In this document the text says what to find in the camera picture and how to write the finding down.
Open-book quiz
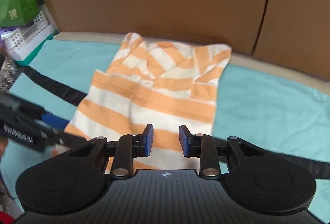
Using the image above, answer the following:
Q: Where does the orange white striped shirt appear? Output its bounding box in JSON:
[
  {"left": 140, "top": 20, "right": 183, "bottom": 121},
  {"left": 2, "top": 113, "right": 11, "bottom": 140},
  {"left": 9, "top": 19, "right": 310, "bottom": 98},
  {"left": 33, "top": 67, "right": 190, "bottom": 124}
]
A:
[{"left": 65, "top": 33, "right": 232, "bottom": 169}]

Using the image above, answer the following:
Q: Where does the white perforated basket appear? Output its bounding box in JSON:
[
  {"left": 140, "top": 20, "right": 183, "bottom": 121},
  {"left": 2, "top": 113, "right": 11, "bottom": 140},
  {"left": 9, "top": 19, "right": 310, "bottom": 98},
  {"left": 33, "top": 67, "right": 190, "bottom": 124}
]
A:
[{"left": 1, "top": 5, "right": 58, "bottom": 66}]

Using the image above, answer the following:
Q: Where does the teal cloth mat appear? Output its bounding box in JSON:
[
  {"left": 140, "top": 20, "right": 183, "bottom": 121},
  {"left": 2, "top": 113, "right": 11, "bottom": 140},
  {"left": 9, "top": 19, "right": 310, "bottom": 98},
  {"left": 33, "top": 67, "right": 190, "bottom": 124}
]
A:
[{"left": 1, "top": 40, "right": 329, "bottom": 223}]

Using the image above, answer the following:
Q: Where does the black strap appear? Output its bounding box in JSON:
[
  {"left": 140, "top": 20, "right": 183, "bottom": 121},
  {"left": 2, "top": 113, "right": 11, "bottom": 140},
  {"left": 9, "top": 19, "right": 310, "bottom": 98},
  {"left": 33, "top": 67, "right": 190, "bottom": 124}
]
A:
[{"left": 21, "top": 65, "right": 330, "bottom": 180}]

